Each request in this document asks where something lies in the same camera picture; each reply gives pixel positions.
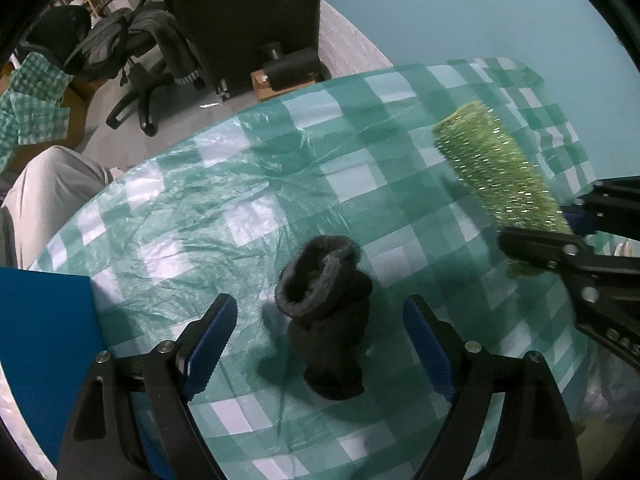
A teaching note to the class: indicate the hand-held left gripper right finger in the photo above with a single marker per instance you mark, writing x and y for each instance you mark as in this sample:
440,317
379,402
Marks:
427,350

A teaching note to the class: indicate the black office chair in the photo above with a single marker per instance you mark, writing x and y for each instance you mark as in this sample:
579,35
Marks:
137,90

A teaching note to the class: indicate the large brown cardboard box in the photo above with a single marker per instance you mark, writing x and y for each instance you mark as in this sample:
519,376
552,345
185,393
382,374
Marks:
77,115

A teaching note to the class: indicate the black cylindrical case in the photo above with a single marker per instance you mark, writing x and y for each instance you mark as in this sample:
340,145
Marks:
292,67

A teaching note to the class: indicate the black bag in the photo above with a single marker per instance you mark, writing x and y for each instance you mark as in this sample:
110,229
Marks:
105,40

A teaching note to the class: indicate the green checked cloth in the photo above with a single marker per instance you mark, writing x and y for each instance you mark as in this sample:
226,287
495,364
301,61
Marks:
35,105

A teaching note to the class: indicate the tall black fabric wardrobe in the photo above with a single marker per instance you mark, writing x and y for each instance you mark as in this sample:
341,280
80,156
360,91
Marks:
235,10

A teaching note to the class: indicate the cardboard box with blue rim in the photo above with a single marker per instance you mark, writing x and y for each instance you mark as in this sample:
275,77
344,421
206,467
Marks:
45,335

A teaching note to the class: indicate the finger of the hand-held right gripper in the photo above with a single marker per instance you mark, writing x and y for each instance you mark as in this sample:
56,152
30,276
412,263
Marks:
540,247
575,220

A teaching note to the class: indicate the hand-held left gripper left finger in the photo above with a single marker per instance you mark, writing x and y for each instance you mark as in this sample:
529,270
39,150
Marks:
212,355

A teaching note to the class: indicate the small wooden box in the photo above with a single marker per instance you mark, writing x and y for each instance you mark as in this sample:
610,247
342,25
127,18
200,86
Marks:
261,87

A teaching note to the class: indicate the dark jacket with striped cuff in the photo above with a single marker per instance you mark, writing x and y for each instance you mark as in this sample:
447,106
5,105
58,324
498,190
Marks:
170,45

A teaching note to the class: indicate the green checked plastic tablecloth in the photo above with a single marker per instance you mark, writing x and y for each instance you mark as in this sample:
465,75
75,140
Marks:
200,210

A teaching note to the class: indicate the black sock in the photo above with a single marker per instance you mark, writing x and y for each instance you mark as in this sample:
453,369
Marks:
330,330

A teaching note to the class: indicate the grey sofa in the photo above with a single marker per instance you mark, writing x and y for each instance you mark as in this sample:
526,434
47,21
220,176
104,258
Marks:
50,185

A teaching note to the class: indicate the white plastic bag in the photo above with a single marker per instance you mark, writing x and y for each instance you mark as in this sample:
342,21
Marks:
610,390

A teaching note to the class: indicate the green glitter sock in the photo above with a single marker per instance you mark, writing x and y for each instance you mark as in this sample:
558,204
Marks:
490,170

